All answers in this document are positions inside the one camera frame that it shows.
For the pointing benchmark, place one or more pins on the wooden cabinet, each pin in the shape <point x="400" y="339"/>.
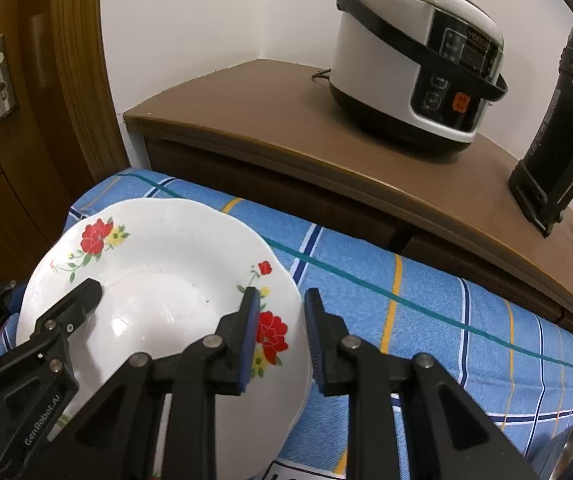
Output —
<point x="316" y="130"/>

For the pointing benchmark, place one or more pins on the wooden door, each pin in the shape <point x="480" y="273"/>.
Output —
<point x="31" y="160"/>

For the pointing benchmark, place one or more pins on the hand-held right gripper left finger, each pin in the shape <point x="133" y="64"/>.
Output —
<point x="249" y="340"/>

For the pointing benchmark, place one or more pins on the white and black rice cooker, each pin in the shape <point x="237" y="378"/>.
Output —
<point x="381" y="60"/>

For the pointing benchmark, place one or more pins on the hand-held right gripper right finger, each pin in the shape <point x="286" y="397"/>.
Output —
<point x="315" y="345"/>

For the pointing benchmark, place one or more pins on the stainless steel bowl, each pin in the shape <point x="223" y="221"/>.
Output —
<point x="561" y="452"/>

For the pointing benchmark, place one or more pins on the large white red-flower plate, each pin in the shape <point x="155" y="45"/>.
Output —
<point x="166" y="270"/>

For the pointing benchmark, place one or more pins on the wooden door frame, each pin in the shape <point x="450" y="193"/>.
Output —
<point x="91" y="85"/>

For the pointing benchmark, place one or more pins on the white cloth label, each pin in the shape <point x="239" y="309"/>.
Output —
<point x="286" y="472"/>

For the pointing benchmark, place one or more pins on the blue plaid cloth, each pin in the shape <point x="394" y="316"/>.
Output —
<point x="416" y="335"/>

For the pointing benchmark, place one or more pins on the black thermos flask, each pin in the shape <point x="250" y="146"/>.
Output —
<point x="556" y="150"/>

